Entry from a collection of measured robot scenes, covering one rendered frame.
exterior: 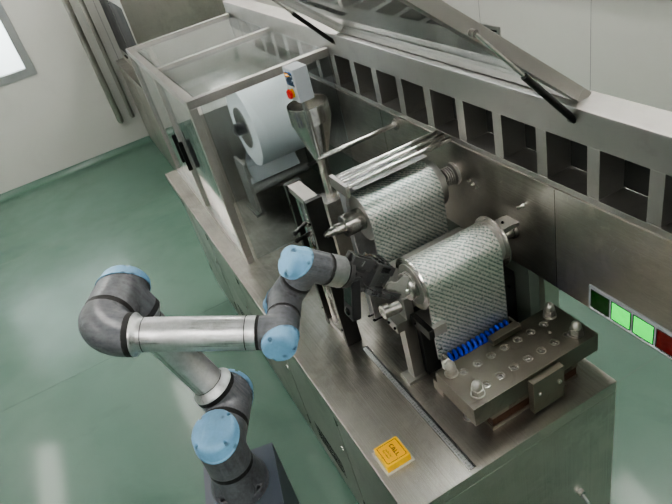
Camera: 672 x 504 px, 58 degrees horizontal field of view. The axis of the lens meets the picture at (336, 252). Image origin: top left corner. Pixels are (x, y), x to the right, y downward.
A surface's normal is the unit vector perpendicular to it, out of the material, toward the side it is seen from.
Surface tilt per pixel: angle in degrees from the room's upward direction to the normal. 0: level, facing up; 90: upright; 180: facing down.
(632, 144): 90
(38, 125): 90
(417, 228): 92
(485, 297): 90
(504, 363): 0
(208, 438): 7
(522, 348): 0
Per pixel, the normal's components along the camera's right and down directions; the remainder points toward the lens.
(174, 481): -0.22, -0.80
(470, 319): 0.45, 0.42
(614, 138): -0.87, 0.43
